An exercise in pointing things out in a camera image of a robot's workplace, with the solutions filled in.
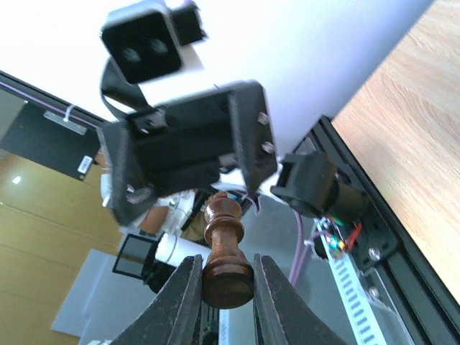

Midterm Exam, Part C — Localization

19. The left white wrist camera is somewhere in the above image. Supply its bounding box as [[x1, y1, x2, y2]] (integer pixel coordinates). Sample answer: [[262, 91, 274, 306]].
[[101, 1, 206, 84]]

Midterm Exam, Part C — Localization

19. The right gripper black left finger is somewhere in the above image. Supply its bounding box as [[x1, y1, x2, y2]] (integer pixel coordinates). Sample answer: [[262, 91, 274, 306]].
[[111, 255, 203, 345]]

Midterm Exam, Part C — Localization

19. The purple cable loop front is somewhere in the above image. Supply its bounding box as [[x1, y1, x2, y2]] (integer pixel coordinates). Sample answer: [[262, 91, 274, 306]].
[[289, 208, 310, 285]]

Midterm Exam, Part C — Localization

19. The white slotted cable duct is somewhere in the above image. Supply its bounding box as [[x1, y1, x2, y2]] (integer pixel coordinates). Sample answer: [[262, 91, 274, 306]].
[[314, 218, 414, 344]]

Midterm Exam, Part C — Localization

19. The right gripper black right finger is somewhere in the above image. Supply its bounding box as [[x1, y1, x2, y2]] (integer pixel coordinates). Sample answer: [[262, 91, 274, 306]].
[[253, 254, 345, 345]]

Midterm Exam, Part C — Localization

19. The dark piece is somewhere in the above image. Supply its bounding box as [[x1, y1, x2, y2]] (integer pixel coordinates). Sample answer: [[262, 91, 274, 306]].
[[202, 192, 254, 310]]

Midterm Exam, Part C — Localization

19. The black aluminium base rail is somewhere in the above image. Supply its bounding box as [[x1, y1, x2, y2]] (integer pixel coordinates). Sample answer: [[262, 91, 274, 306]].
[[294, 116, 459, 344]]

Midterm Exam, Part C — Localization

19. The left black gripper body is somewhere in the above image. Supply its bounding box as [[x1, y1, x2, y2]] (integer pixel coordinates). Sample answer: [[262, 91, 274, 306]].
[[98, 80, 277, 225]]

